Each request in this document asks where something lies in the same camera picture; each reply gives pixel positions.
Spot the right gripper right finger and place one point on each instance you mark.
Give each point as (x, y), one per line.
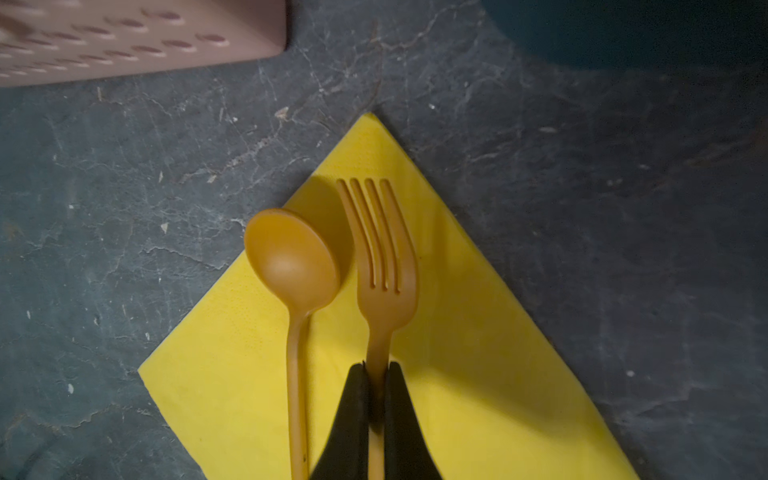
(406, 453)

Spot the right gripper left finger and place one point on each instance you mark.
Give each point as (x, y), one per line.
(345, 455)

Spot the orange plastic fork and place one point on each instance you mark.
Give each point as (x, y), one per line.
(387, 288)

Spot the orange plastic spoon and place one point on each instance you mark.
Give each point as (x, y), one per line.
(297, 265)

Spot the teal plastic tray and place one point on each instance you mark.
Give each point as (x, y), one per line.
(635, 34)

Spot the pink plastic basket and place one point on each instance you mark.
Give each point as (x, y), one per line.
(55, 41)

